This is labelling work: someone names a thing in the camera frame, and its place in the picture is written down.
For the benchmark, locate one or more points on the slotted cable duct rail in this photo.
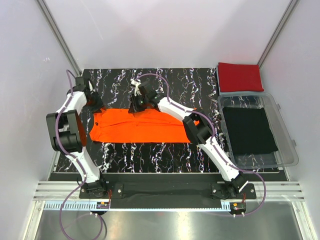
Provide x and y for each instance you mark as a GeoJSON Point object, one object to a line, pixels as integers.
{"type": "Point", "coordinates": [211, 206]}

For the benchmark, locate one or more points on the aluminium extrusion rail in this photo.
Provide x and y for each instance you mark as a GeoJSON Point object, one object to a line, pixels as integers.
{"type": "Point", "coordinates": [271, 190]}

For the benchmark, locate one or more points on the orange t-shirt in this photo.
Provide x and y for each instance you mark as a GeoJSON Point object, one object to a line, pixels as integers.
{"type": "Point", "coordinates": [150, 126]}

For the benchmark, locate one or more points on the clear plastic bin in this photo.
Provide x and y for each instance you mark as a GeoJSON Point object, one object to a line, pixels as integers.
{"type": "Point", "coordinates": [286, 156]}

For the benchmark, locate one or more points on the right aluminium frame post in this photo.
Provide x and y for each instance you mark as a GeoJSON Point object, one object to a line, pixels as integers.
{"type": "Point", "coordinates": [290, 9]}

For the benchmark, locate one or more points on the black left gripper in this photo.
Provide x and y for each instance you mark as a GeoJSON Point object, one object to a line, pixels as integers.
{"type": "Point", "coordinates": [99, 105]}

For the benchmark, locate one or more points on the aluminium frame post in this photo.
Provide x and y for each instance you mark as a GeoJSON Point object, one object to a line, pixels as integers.
{"type": "Point", "coordinates": [44, 8]}
{"type": "Point", "coordinates": [290, 9]}

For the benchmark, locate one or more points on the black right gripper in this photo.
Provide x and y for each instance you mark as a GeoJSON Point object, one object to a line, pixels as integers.
{"type": "Point", "coordinates": [132, 109]}

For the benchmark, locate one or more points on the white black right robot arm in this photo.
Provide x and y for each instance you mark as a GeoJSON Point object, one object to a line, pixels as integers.
{"type": "Point", "coordinates": [198, 128]}

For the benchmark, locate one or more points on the red folded t-shirt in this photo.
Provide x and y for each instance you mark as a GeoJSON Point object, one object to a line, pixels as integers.
{"type": "Point", "coordinates": [239, 78]}

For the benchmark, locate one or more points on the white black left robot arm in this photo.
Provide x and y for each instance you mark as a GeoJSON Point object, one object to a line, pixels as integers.
{"type": "Point", "coordinates": [68, 136]}

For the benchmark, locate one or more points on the black folded t-shirt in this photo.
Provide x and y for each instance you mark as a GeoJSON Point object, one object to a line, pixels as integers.
{"type": "Point", "coordinates": [249, 131]}

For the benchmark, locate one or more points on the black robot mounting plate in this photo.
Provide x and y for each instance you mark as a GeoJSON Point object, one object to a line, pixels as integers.
{"type": "Point", "coordinates": [124, 190]}

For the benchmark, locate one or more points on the left aluminium frame post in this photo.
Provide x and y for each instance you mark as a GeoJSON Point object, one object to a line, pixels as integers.
{"type": "Point", "coordinates": [44, 8]}

